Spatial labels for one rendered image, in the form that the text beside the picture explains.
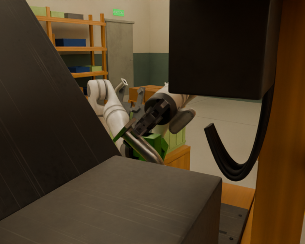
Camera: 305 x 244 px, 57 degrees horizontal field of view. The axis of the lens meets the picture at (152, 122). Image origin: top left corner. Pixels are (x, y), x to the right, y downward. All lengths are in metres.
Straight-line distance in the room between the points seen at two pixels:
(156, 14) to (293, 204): 8.99
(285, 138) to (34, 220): 0.43
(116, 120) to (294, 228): 0.68
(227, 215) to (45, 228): 0.73
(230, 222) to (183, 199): 0.60
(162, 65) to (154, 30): 1.14
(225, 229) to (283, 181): 0.36
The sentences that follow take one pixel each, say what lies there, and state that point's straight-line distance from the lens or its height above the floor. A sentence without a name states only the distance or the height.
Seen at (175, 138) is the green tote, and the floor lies 0.86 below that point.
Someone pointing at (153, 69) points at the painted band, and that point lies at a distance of 9.47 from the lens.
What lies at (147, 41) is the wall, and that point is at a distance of 9.46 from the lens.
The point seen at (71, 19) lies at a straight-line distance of 6.72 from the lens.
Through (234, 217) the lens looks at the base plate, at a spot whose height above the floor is 0.90.
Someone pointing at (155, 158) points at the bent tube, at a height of 1.19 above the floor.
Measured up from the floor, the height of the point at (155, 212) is 1.24.
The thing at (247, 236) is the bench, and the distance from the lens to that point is 0.92.
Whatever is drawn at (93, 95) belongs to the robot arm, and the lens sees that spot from 1.25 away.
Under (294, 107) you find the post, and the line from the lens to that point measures 0.55.
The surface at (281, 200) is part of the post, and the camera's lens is 0.61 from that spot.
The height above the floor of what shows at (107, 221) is 1.24.
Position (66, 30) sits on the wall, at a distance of 7.34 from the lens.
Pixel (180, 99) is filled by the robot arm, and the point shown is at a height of 1.28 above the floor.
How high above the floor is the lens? 1.41
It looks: 15 degrees down
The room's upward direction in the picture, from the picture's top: straight up
